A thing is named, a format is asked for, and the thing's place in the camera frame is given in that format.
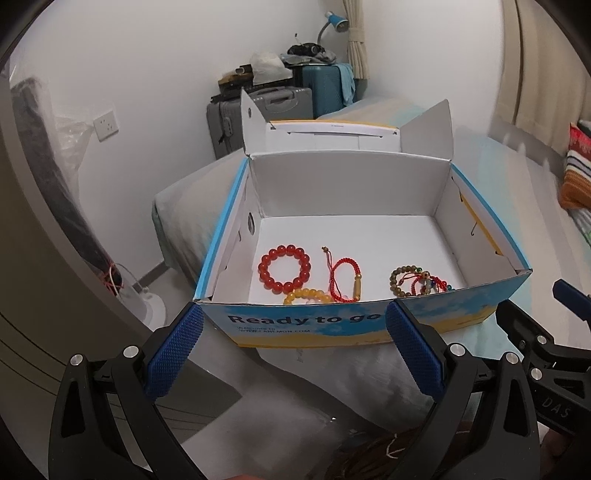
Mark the white wall socket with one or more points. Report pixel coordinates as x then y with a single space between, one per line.
106 125

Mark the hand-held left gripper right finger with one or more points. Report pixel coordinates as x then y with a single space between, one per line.
415 350

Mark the striped red orange pillow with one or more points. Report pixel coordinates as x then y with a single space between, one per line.
577 170

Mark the dark brown cloth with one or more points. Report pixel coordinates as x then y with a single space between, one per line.
369 457

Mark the blue desk lamp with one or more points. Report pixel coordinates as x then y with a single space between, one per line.
334 21

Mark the white plastic bag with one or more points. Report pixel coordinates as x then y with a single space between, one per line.
267 67

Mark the plastic wrapped dark bundle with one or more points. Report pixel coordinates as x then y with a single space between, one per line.
69 198

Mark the white fan base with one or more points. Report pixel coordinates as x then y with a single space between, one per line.
145 304

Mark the black basket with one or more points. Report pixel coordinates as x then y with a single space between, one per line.
231 85

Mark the teal cloth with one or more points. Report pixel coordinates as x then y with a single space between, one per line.
345 81

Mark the tied beige curtain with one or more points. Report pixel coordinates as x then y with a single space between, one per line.
356 41

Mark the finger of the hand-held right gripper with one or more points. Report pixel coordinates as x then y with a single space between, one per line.
526 327
572 293

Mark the grey suitcase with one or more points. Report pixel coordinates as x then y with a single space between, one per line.
226 122

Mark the blue suitcase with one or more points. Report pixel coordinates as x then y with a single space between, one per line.
323 90

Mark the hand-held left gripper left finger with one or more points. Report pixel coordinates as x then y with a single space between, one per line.
175 350

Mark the dark clothes pile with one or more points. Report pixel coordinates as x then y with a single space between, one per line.
307 53

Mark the blue and yellow cardboard box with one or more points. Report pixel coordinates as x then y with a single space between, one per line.
351 221

